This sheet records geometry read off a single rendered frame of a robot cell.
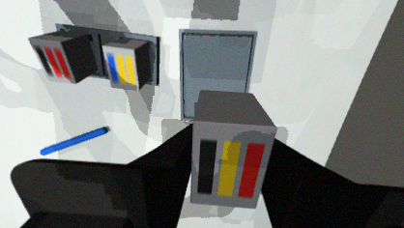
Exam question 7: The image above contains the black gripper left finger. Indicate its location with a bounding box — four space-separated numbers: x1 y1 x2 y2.
10 124 193 228

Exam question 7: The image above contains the grey box with yellow and blue stripes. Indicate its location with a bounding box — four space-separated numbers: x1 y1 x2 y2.
102 38 152 91

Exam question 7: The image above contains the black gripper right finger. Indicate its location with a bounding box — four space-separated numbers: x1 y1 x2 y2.
261 139 404 228

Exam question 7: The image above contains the blue rod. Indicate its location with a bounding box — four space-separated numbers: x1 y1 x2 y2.
41 128 107 156

